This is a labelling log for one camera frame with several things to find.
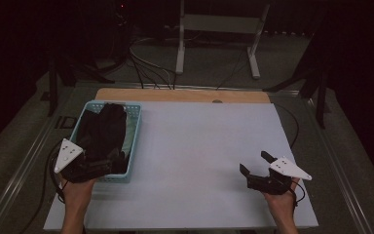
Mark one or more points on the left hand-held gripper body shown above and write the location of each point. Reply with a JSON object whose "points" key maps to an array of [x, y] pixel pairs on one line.
{"points": [[78, 167]]}

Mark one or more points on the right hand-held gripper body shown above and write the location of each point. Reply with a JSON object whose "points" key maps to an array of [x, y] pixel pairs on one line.
{"points": [[277, 178]]}

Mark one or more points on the black cloth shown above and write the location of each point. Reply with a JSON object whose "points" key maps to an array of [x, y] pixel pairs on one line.
{"points": [[105, 130]]}

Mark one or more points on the light blue plastic basket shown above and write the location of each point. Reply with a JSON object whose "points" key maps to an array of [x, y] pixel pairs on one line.
{"points": [[135, 130]]}

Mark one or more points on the person's right hand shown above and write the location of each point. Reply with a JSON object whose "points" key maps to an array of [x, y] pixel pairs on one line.
{"points": [[280, 201]]}

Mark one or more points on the person's left hand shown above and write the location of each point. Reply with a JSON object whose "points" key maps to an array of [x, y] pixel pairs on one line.
{"points": [[77, 191]]}

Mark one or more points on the round grey table grommet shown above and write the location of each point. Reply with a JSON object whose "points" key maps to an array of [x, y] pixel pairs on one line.
{"points": [[217, 101]]}

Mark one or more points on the black stand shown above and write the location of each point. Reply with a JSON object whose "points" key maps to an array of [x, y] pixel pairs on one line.
{"points": [[53, 84], [319, 94]]}

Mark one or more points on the white metal stand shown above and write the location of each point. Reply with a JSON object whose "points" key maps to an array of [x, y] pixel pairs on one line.
{"points": [[219, 24]]}

